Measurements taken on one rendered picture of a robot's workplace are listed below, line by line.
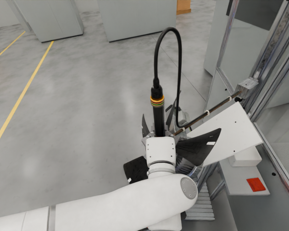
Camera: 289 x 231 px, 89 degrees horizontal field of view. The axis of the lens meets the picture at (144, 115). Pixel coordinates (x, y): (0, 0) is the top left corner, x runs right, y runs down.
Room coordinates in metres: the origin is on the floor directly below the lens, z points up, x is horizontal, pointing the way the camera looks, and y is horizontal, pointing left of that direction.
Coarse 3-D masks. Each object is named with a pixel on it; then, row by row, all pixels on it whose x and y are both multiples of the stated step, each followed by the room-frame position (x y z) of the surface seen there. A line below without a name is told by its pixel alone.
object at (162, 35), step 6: (168, 30) 0.36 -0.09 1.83; (174, 30) 0.37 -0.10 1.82; (162, 36) 0.36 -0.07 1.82; (180, 42) 0.38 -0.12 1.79; (156, 48) 0.35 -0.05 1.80; (180, 48) 0.38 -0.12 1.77; (156, 54) 0.35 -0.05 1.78; (180, 54) 0.38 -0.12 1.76; (156, 60) 0.35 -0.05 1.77; (180, 60) 0.38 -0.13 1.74; (156, 66) 0.35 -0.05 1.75; (180, 66) 0.38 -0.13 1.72; (156, 72) 0.35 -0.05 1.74; (180, 72) 0.39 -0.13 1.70; (156, 78) 0.35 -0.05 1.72; (180, 78) 0.39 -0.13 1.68; (228, 96) 0.56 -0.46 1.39; (222, 102) 0.53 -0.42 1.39; (204, 114) 0.47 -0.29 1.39; (180, 126) 0.40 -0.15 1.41
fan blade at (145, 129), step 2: (142, 118) 0.77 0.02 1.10; (142, 120) 0.76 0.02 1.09; (144, 120) 0.70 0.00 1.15; (142, 122) 0.75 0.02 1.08; (144, 122) 0.69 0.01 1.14; (142, 124) 0.74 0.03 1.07; (144, 124) 0.69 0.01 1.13; (144, 126) 0.68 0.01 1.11; (146, 126) 0.64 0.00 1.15; (142, 128) 0.73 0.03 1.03; (144, 128) 0.67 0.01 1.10; (146, 128) 0.64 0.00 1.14; (142, 130) 0.72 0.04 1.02; (144, 130) 0.67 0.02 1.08; (146, 130) 0.63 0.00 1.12; (148, 130) 0.60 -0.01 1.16; (142, 132) 0.71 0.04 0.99; (144, 132) 0.67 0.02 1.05; (146, 132) 0.63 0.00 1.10; (148, 132) 0.59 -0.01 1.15; (142, 134) 0.71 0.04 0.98; (144, 134) 0.67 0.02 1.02; (146, 134) 0.64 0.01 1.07; (144, 136) 0.67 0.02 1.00
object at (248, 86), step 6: (246, 78) 0.67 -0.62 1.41; (252, 78) 0.65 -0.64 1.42; (240, 84) 0.63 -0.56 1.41; (246, 84) 0.62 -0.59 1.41; (252, 84) 0.61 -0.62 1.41; (258, 84) 0.61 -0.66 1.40; (240, 90) 0.61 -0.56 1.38; (246, 90) 0.59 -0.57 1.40; (252, 90) 0.60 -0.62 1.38; (240, 96) 0.60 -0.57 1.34; (246, 96) 0.58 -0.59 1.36
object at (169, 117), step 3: (180, 90) 0.64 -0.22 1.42; (174, 102) 0.59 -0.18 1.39; (174, 105) 0.67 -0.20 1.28; (171, 108) 0.60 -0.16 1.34; (171, 111) 0.59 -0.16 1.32; (171, 114) 0.61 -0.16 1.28; (168, 117) 0.55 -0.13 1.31; (171, 117) 0.61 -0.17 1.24; (168, 120) 0.56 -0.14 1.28; (171, 120) 0.61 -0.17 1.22; (168, 123) 0.56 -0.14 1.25; (168, 126) 0.56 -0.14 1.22
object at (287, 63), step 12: (228, 24) 1.49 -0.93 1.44; (288, 60) 0.66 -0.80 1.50; (228, 84) 1.14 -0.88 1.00; (276, 84) 0.64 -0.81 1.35; (264, 96) 0.67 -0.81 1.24; (252, 120) 0.64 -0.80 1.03; (264, 144) 0.45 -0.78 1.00; (276, 168) 0.29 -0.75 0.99; (288, 180) 0.21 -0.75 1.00; (288, 192) 0.16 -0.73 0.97
